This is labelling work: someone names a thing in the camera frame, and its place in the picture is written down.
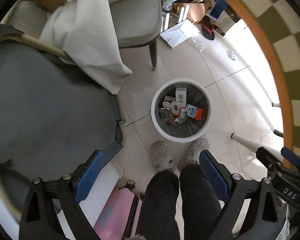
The grey upholstered chair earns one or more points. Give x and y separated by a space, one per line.
137 23

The black trouser left leg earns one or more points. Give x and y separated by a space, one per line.
157 214

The grey folding bed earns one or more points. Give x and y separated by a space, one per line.
53 116

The black trouser right leg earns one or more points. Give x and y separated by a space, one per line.
200 205

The pink cat pattern table mat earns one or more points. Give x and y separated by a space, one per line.
276 26

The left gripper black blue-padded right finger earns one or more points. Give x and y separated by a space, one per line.
264 219

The right grey fuzzy slipper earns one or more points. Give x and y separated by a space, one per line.
193 153

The silver foil blister pack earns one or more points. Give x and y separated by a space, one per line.
166 115

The white round trash bin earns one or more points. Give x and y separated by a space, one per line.
191 108

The grey fuzzy slipper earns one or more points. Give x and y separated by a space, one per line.
193 153
161 157

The white envelope paper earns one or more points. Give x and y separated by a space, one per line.
179 33

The white cloth sheet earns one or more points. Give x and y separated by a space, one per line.
84 30

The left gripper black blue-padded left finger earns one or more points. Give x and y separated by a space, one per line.
39 218

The black trouser leg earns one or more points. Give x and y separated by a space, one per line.
200 205
157 214

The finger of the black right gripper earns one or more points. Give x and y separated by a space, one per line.
290 156

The left grey fuzzy slipper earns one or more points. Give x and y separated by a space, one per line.
161 157

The white table leg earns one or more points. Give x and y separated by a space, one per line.
247 143

